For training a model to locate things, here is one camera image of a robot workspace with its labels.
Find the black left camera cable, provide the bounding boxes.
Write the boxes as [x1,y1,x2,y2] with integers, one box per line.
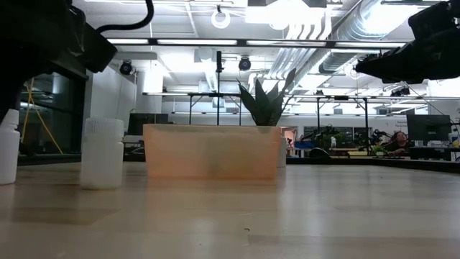
[96,0,155,34]

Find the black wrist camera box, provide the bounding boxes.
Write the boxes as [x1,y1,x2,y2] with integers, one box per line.
[66,4,119,74]
[408,0,455,41]

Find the dark green snake plant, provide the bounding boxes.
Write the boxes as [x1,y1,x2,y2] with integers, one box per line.
[236,67,298,127]

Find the yellow cable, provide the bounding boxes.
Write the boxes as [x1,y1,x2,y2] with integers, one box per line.
[23,79,65,156]
[21,77,36,147]

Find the translucent orange plastic basket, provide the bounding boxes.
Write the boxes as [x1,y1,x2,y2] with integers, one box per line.
[142,123,282,181]

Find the person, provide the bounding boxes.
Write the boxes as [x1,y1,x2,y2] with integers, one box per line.
[382,130,411,157]

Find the black box monitor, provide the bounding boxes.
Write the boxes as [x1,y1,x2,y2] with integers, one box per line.
[127,112,170,137]

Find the black vertical pole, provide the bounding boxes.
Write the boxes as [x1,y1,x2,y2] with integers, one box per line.
[215,50,224,126]

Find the black computer monitor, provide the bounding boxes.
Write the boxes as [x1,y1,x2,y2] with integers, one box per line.
[406,114,452,142]

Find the black metal frame stand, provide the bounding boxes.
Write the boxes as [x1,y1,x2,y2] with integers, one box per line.
[142,91,242,127]
[300,94,370,154]

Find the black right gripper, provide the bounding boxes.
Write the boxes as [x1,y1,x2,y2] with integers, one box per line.
[354,28,460,85]

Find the black far table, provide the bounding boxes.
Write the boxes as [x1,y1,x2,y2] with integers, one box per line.
[286,155,460,174]

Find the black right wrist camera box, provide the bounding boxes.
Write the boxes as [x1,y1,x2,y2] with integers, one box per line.
[408,0,455,41]

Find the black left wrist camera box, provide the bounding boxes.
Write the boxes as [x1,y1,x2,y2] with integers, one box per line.
[66,4,119,74]

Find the white ceiling pipes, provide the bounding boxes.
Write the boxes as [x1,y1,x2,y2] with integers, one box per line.
[267,9,334,82]

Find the ribbed-cap white pill bottle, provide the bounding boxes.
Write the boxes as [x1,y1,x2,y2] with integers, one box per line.
[79,117,125,191]

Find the slim white pill bottle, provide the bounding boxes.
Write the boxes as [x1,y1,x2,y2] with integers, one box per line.
[0,108,21,186]

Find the white ceiling ring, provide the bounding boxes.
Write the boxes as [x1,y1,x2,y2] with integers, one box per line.
[211,8,231,30]

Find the silver ceiling duct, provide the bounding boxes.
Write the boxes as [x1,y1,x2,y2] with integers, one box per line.
[318,0,400,75]

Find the long overhead light bar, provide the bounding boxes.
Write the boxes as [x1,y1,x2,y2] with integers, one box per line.
[106,37,408,50]

